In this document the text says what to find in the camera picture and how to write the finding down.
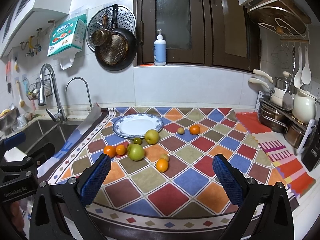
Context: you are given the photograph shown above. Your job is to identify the colourful diamond pattern table mat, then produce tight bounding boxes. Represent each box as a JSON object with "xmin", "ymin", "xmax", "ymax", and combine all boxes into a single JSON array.
[{"xmin": 48, "ymin": 107, "xmax": 283, "ymax": 233}]

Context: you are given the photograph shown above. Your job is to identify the copper strainer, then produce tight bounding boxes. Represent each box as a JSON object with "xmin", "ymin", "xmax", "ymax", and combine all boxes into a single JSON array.
[{"xmin": 95, "ymin": 34, "xmax": 127, "ymax": 67}]

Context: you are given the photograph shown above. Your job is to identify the blue white porcelain plate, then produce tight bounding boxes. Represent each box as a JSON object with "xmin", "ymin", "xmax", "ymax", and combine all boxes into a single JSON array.
[{"xmin": 112, "ymin": 113, "xmax": 163, "ymax": 139}]

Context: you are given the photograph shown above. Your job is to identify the small orange tangerine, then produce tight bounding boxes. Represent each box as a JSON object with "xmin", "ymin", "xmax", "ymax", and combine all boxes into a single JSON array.
[{"xmin": 116, "ymin": 144, "xmax": 127, "ymax": 155}]

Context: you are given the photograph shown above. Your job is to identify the white rice spoon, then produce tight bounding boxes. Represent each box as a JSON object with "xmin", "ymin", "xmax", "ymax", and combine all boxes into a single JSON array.
[{"xmin": 301, "ymin": 46, "xmax": 311, "ymax": 85}]

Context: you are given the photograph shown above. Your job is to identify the green apple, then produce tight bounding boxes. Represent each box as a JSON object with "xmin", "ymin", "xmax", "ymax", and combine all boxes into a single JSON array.
[{"xmin": 127, "ymin": 144, "xmax": 144, "ymax": 161}]

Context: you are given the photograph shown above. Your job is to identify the teal paper towel box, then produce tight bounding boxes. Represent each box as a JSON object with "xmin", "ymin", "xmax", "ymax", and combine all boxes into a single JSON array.
[{"xmin": 47, "ymin": 14, "xmax": 87, "ymax": 57}]

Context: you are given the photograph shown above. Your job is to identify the red striped mat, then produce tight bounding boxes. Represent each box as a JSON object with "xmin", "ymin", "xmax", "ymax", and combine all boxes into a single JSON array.
[{"xmin": 235, "ymin": 112, "xmax": 316, "ymax": 199}]

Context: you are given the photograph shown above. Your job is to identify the white handled pot stack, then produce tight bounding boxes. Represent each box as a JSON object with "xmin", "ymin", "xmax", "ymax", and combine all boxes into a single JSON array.
[{"xmin": 249, "ymin": 69, "xmax": 295, "ymax": 107}]

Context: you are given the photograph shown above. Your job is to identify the green persimmon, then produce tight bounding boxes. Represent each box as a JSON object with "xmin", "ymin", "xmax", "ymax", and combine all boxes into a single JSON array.
[{"xmin": 133, "ymin": 138, "xmax": 142, "ymax": 145}]

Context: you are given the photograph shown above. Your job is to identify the wire sponge basket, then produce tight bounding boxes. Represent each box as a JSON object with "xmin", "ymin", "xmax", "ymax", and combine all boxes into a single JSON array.
[{"xmin": 27, "ymin": 74, "xmax": 53, "ymax": 100}]

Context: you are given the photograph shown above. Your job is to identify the orange tangerine with stem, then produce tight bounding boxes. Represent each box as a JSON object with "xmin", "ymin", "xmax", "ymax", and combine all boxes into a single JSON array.
[{"xmin": 103, "ymin": 145, "xmax": 116, "ymax": 158}]

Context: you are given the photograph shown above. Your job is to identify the black frying pan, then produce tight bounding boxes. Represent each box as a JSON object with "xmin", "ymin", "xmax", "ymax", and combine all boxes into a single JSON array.
[{"xmin": 95, "ymin": 4, "xmax": 137, "ymax": 72}]

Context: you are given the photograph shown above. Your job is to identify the white blue pump bottle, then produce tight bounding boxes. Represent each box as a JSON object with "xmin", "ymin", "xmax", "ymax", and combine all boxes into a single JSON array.
[{"xmin": 153, "ymin": 29, "xmax": 167, "ymax": 66}]

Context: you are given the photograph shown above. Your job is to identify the steel spatula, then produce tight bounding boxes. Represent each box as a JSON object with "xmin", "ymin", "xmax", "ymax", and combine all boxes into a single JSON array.
[{"xmin": 283, "ymin": 45, "xmax": 296, "ymax": 111}]

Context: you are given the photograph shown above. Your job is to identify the dark wooden window frame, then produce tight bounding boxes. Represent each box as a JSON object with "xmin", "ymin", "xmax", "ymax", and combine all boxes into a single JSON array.
[{"xmin": 136, "ymin": 0, "xmax": 260, "ymax": 72}]

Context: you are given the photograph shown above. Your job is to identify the small copper saucepan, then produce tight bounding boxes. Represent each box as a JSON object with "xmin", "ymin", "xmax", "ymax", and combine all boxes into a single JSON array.
[{"xmin": 91, "ymin": 14, "xmax": 112, "ymax": 47}]

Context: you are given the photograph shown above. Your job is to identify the thin gooseneck water tap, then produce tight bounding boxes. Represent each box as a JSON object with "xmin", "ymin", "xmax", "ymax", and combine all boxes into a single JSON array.
[{"xmin": 65, "ymin": 76, "xmax": 93, "ymax": 110}]

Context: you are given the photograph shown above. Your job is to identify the white range hood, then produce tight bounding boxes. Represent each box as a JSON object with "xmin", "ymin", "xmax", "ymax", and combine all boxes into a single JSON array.
[{"xmin": 1, "ymin": 0, "xmax": 72, "ymax": 57}]

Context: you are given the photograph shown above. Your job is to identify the white ceramic jug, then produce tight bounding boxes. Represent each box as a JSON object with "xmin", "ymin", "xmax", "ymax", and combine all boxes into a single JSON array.
[{"xmin": 292, "ymin": 88, "xmax": 319, "ymax": 124}]

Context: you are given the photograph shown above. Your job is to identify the large orange tangerine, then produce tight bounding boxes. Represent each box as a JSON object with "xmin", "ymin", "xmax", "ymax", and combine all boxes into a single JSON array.
[{"xmin": 156, "ymin": 159, "xmax": 169, "ymax": 172}]

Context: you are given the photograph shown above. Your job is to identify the white ladle spoon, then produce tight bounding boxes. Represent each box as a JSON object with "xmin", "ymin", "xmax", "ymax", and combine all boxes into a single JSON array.
[{"xmin": 293, "ymin": 46, "xmax": 303, "ymax": 88}]

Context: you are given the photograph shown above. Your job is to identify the stainless steel sink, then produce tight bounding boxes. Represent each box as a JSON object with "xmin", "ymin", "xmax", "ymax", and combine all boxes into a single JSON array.
[{"xmin": 17, "ymin": 119, "xmax": 81, "ymax": 154}]

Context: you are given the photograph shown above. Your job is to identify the wooden cutting board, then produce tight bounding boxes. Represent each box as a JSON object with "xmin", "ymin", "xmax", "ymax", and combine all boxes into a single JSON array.
[{"xmin": 247, "ymin": 0, "xmax": 311, "ymax": 43}]

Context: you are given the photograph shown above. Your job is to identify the chrome kitchen faucet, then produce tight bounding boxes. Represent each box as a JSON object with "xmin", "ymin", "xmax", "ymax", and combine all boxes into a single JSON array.
[{"xmin": 38, "ymin": 63, "xmax": 68, "ymax": 124}]

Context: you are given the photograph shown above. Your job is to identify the round steel steamer tray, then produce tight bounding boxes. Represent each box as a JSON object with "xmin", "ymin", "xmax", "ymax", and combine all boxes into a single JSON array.
[{"xmin": 86, "ymin": 5, "xmax": 136, "ymax": 52}]

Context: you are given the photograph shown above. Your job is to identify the yellow green pear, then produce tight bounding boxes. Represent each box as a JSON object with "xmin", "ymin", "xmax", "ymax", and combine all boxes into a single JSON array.
[{"xmin": 144, "ymin": 129, "xmax": 160, "ymax": 145}]

